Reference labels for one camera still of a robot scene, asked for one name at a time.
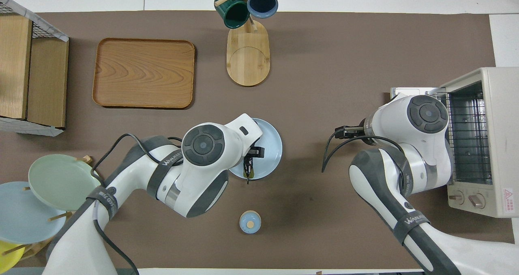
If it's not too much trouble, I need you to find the dark purple eggplant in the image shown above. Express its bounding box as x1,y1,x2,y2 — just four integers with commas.
243,155,255,185

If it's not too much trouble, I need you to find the cream toaster oven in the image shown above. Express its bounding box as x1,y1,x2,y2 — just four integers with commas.
390,67,519,218

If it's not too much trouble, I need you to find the wooden mug tree stand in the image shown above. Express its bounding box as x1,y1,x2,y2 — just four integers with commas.
215,0,280,87

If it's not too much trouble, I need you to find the brown table mat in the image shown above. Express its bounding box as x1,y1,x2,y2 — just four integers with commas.
0,11,515,269

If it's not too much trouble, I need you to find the wooden serving tray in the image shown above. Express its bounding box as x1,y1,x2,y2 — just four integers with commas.
92,38,196,109

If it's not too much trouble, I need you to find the dark green mug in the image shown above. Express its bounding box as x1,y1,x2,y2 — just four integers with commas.
214,0,250,29

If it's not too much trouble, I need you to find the blue mug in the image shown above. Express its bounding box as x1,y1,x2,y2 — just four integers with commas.
247,0,279,19

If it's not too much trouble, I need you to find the wooden plate rack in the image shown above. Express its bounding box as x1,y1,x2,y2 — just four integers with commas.
12,155,94,260

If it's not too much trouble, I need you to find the pale green plate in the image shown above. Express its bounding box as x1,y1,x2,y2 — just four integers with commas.
28,154,103,211

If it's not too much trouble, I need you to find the light blue racked plate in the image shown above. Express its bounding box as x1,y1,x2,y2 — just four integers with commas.
0,181,67,244

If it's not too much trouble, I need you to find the yellow plate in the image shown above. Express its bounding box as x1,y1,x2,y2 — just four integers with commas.
0,241,25,275

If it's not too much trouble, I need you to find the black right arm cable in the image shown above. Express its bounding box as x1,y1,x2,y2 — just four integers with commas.
322,125,402,173

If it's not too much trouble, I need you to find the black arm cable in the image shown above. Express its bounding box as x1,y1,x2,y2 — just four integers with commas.
322,125,402,173
91,134,183,275

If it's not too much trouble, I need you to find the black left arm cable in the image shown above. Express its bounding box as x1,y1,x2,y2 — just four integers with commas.
91,134,183,275

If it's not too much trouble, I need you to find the wire and wood shelf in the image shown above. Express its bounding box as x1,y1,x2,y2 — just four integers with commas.
0,0,69,137

